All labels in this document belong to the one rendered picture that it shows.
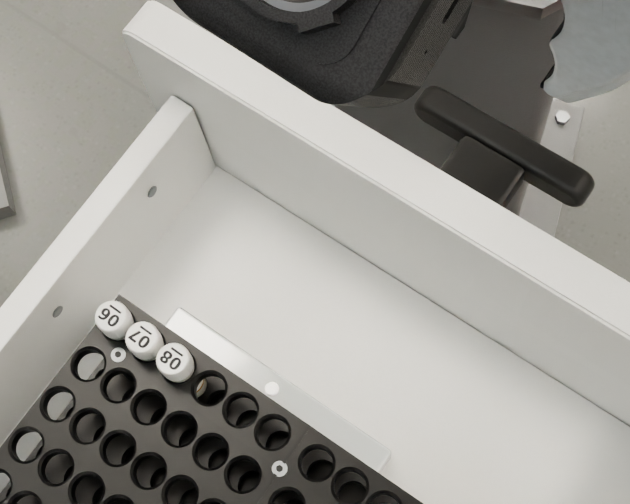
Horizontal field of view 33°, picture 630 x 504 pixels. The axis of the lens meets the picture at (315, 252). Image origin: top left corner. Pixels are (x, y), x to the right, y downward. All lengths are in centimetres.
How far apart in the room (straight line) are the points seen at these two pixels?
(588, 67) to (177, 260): 24
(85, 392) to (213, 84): 12
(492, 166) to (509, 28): 44
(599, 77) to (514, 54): 58
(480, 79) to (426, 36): 74
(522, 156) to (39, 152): 113
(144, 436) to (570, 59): 20
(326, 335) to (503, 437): 8
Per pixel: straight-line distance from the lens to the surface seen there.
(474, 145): 41
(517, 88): 92
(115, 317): 40
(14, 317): 43
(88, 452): 40
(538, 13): 63
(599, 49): 29
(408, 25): 17
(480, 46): 87
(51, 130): 150
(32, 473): 41
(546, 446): 46
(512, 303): 41
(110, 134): 147
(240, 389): 39
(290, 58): 18
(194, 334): 46
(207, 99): 43
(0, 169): 146
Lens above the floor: 128
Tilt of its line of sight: 70 degrees down
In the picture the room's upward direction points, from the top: 12 degrees counter-clockwise
